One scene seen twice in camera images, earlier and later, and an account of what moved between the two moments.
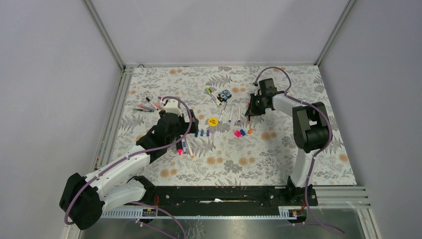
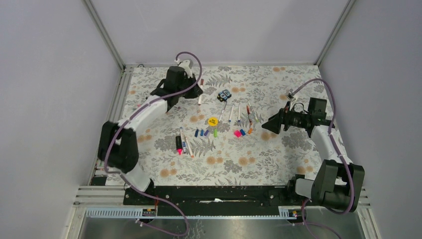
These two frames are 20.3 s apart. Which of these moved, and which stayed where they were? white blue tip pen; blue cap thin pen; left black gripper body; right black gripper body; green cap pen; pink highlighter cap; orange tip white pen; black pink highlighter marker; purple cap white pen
Moved: right black gripper body; left black gripper body; green cap pen
Stayed: white blue tip pen; pink highlighter cap; black pink highlighter marker; purple cap white pen; blue cap thin pen; orange tip white pen
